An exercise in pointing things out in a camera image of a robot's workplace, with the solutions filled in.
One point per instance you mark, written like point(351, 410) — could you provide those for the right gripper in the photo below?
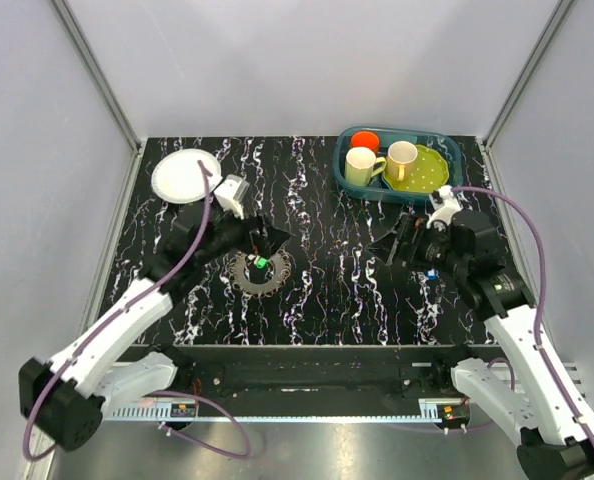
point(409, 228)

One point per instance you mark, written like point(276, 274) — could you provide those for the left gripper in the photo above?
point(259, 243)

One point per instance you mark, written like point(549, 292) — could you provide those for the green key tag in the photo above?
point(261, 262)

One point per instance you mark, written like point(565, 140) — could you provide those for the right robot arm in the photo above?
point(550, 423)

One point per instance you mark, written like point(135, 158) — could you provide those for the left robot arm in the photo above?
point(69, 395)

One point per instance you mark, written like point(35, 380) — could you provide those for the green dotted plate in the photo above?
point(429, 172)

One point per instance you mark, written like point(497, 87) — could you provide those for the pale green mug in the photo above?
point(362, 165)

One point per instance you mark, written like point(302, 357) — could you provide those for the yellow mug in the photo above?
point(401, 156)

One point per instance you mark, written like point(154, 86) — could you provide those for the white paper plate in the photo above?
point(177, 178)

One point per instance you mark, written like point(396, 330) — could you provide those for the orange cup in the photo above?
point(365, 139)

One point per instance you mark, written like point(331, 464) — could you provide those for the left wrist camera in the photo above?
point(230, 194)

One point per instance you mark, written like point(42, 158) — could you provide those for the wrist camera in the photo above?
point(230, 194)
point(445, 205)

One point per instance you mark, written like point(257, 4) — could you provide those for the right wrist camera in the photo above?
point(445, 205)

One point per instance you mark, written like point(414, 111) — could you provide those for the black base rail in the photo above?
point(329, 381)

